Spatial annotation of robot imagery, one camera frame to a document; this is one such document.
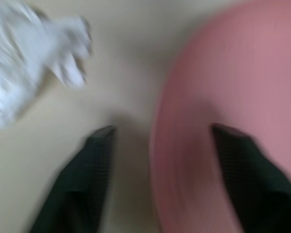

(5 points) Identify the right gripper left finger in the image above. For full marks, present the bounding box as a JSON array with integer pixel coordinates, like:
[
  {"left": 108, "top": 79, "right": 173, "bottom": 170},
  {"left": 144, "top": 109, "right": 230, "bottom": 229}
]
[{"left": 26, "top": 125, "right": 117, "bottom": 233}]

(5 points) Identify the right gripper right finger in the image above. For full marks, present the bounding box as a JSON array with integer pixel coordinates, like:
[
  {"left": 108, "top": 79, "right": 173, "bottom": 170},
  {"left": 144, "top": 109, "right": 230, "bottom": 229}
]
[{"left": 211, "top": 122, "right": 291, "bottom": 233}]

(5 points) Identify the pink plate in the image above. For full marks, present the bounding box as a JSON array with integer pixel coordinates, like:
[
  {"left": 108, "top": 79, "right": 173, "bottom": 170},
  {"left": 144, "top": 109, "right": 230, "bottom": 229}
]
[{"left": 149, "top": 0, "right": 291, "bottom": 233}]

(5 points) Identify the crumpled white tissue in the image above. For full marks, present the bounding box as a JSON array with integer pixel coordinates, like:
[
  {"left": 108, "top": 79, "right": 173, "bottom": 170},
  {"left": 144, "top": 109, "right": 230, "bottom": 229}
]
[{"left": 0, "top": 0, "right": 93, "bottom": 130}]

